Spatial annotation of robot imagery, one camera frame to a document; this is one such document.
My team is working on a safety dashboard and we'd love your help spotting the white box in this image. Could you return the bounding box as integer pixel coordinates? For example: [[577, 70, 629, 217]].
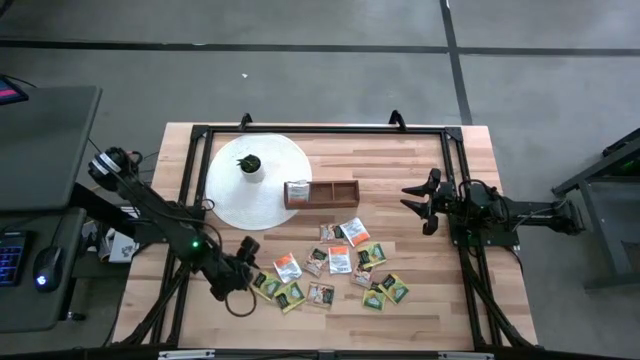
[[97, 227, 141, 265]]

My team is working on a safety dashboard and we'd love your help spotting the dark grey desk shelf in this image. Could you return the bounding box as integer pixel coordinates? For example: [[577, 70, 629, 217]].
[[0, 207, 89, 335]]

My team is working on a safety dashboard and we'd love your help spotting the wooden three-compartment tray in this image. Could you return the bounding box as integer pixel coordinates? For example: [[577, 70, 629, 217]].
[[283, 179, 361, 211]]

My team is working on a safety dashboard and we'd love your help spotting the yellow lemon lime tea bag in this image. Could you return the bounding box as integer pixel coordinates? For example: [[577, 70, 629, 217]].
[[251, 270, 283, 302], [356, 242, 388, 269], [377, 272, 410, 306], [273, 281, 307, 315], [361, 284, 387, 312]]

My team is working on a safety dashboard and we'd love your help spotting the black keyboard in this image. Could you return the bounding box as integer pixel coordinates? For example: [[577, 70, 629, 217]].
[[0, 229, 29, 289]]

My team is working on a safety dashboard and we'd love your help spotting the white orange Tazo tea bag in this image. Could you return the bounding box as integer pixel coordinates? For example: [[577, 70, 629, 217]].
[[272, 252, 304, 285], [287, 179, 311, 205], [341, 216, 372, 248], [328, 245, 353, 275]]

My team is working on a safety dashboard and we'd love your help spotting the black computer mouse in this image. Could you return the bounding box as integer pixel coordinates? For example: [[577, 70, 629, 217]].
[[32, 245, 65, 294]]

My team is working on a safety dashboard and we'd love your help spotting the black aluminium table frame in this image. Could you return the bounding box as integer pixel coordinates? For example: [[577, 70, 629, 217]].
[[112, 123, 539, 351]]

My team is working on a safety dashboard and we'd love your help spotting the white round woven placemat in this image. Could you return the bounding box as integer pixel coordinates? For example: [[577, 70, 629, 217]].
[[204, 132, 314, 232]]

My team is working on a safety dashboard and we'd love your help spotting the tablet with pink screen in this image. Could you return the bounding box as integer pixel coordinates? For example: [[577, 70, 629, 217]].
[[0, 74, 30, 107]]

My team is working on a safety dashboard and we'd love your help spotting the gold vanilla cinnamon tea bag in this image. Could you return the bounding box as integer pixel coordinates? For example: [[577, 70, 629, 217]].
[[350, 261, 374, 289], [303, 247, 330, 278], [319, 223, 345, 245], [305, 282, 336, 308]]

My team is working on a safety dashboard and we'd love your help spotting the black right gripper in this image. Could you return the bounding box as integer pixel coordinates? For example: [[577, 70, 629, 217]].
[[399, 168, 459, 237]]

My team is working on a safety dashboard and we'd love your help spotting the white pot with green plant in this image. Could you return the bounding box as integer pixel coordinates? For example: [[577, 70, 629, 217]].
[[236, 153, 266, 184]]

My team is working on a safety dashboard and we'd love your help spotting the silver edge bracket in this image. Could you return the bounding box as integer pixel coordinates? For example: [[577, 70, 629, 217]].
[[437, 351, 495, 360], [157, 349, 216, 360]]

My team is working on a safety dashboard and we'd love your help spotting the grey metal table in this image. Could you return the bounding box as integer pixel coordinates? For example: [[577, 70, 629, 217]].
[[551, 127, 640, 292]]

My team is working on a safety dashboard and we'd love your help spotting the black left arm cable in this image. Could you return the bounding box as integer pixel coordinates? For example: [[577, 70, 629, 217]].
[[223, 285, 259, 319]]

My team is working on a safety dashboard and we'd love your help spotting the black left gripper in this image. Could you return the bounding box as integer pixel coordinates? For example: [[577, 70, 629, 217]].
[[209, 235, 261, 302]]

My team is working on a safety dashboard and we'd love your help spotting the grey desk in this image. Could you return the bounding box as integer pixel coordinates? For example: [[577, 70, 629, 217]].
[[0, 84, 103, 214]]

